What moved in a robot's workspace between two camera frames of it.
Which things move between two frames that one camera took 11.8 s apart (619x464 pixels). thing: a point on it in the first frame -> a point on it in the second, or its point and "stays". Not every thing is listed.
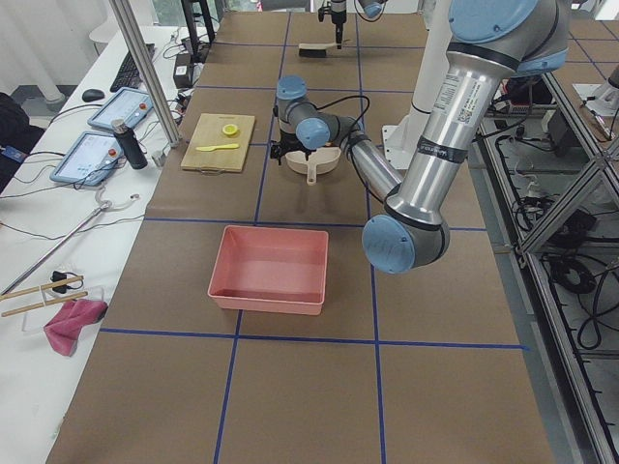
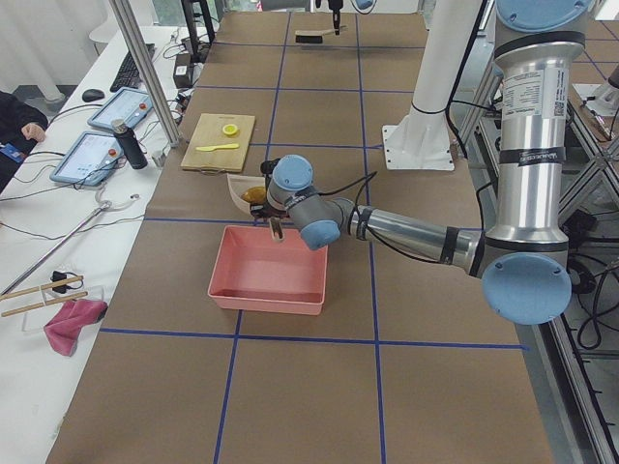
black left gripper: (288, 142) -> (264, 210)
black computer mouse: (92, 95) stays
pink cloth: (63, 329) stays
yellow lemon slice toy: (229, 130) stays
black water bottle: (129, 144) stays
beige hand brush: (314, 49) -> (310, 37)
